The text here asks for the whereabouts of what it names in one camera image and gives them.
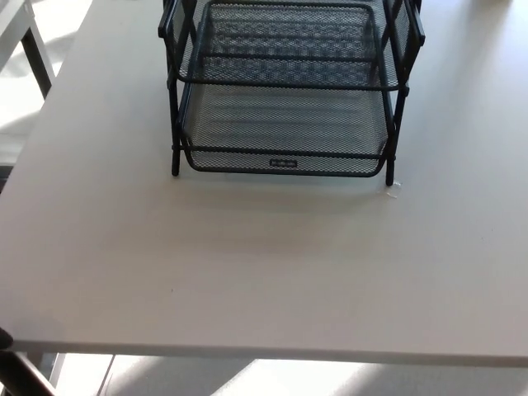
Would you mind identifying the clear tape piece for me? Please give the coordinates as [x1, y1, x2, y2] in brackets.
[381, 180, 403, 201]

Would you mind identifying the black mesh tray with label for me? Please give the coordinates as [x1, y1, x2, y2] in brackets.
[177, 82, 397, 178]

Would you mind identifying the small black mesh tray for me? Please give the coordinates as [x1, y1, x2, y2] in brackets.
[197, 0, 383, 63]

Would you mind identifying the black mesh sliding drawer tray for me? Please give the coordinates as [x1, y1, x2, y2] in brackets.
[158, 7, 426, 94]

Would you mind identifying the white side table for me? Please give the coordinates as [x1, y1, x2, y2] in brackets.
[0, 0, 57, 100]

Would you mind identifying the white desk leg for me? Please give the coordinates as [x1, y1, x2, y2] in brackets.
[48, 353, 67, 389]

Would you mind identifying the dark brown desk brace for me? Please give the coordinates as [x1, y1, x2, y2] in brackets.
[0, 350, 57, 396]

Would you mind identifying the black metal organizer frame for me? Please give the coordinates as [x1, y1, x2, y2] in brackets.
[158, 0, 426, 186]

